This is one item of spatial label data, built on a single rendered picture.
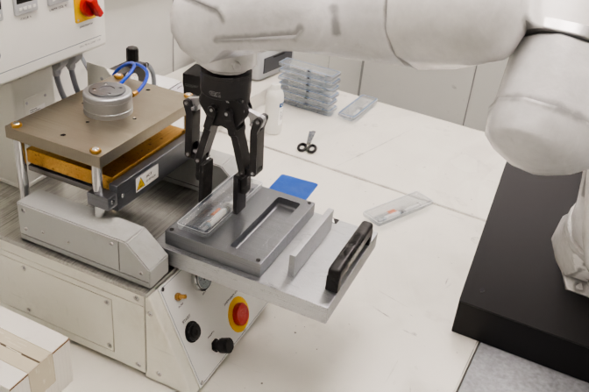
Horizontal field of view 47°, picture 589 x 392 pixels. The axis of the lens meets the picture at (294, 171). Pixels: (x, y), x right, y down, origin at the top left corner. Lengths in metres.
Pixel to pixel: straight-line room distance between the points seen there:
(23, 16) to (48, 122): 0.17
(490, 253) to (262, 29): 0.70
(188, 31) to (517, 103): 0.39
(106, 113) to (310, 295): 0.43
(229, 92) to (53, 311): 0.49
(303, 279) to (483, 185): 0.90
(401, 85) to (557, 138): 3.08
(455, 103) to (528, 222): 2.35
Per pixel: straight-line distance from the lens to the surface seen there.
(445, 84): 3.61
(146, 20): 2.08
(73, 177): 1.13
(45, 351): 1.11
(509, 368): 1.30
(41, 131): 1.11
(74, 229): 1.09
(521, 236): 1.30
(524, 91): 0.64
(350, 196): 1.66
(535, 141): 0.63
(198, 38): 0.82
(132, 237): 1.04
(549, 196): 1.32
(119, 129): 1.10
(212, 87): 0.98
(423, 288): 1.41
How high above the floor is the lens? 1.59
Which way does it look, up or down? 29 degrees down
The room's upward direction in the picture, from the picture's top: 6 degrees clockwise
